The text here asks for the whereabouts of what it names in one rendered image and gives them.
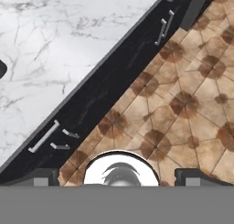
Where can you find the white round object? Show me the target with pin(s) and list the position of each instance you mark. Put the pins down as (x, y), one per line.
(122, 169)

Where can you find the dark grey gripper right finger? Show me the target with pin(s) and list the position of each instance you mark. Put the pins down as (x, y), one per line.
(189, 174)

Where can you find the black cabinet run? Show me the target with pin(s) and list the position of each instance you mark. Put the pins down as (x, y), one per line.
(109, 81)

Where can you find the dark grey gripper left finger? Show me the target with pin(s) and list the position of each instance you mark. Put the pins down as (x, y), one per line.
(45, 175)

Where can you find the black rounded object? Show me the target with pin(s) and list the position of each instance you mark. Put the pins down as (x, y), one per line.
(2, 68)

